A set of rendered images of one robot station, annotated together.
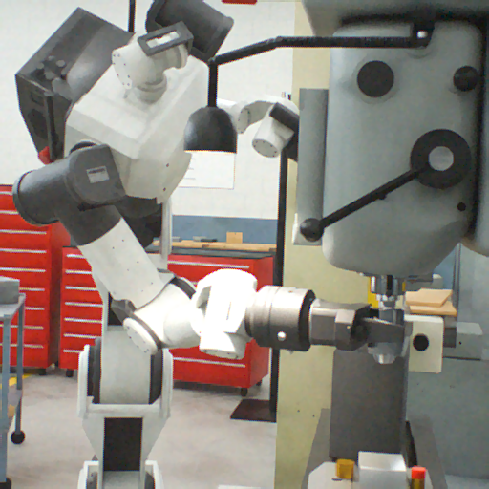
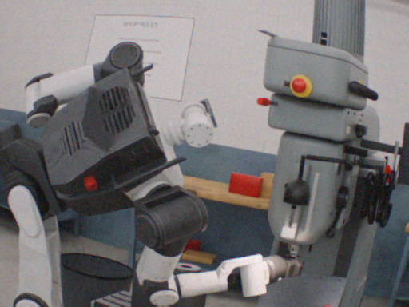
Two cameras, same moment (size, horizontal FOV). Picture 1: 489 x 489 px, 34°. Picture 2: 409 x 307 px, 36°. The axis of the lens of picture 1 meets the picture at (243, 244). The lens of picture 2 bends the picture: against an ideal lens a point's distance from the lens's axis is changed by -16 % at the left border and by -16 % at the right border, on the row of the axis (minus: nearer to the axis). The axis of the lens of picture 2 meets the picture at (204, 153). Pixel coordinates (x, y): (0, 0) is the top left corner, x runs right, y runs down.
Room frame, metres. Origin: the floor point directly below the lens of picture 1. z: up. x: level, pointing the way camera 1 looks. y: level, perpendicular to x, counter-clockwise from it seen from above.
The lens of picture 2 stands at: (0.92, 1.90, 1.72)
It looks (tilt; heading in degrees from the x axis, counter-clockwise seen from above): 5 degrees down; 283
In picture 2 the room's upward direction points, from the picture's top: 8 degrees clockwise
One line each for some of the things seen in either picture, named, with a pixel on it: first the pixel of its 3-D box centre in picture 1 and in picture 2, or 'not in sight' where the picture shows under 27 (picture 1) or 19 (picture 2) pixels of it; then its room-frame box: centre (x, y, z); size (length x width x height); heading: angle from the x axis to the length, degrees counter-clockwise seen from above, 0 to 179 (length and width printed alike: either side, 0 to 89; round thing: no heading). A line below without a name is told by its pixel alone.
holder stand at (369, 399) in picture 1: (372, 390); (168, 289); (1.45, -0.25, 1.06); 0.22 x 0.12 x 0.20; 166
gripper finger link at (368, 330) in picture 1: (379, 331); not in sight; (1.04, -0.18, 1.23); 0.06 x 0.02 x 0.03; 68
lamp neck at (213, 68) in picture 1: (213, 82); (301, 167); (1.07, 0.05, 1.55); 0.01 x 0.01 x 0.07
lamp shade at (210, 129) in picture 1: (211, 129); (297, 191); (1.07, 0.05, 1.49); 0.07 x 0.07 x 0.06
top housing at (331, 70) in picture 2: not in sight; (322, 75); (1.07, -0.21, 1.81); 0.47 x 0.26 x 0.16; 81
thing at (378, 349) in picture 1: (385, 334); not in sight; (1.07, -0.20, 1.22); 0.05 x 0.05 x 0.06
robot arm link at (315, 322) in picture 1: (321, 324); (276, 269); (1.10, -0.11, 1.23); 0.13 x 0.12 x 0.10; 158
